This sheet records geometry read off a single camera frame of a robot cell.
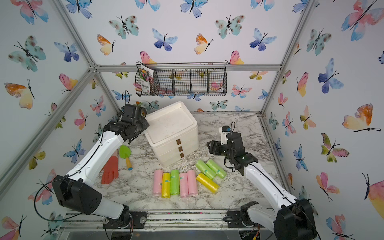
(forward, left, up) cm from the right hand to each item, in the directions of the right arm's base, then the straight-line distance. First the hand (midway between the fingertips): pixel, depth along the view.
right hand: (213, 142), depth 80 cm
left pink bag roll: (-15, +30, -16) cm, 37 cm away
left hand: (+7, +36, +6) cm, 37 cm away
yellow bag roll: (-19, +24, -15) cm, 34 cm away
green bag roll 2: (-6, +6, -17) cm, 19 cm away
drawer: (0, +17, 0) cm, 17 cm away
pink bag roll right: (-16, +10, -16) cm, 25 cm away
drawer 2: (-1, +19, -8) cm, 20 cm away
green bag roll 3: (-8, -3, -16) cm, 18 cm away
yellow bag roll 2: (-16, +2, -16) cm, 23 cm away
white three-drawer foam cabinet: (+2, +21, +5) cm, 22 cm away
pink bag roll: (-18, +15, -17) cm, 29 cm away
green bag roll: (-17, +20, -16) cm, 30 cm away
